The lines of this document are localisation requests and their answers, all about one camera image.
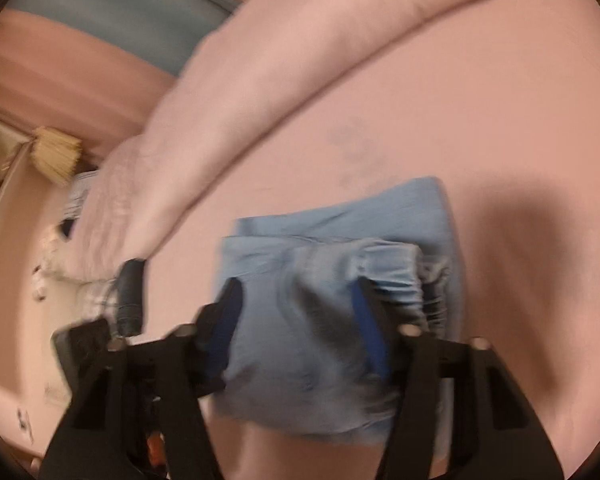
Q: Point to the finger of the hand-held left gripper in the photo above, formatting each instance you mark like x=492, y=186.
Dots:
x=131, y=300

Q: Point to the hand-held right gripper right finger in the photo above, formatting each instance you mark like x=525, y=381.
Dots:
x=369, y=332

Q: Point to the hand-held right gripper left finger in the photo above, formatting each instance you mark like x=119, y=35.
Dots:
x=227, y=332

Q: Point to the light blue pants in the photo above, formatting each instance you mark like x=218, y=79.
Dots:
x=285, y=355

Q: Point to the white crumpled cloth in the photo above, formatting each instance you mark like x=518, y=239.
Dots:
x=47, y=260

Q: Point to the striped cloth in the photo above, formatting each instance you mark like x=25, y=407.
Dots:
x=80, y=195

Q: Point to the pink folded duvet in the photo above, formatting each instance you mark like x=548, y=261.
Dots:
x=240, y=110

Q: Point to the grey-blue headboard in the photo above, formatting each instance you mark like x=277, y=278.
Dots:
x=120, y=15

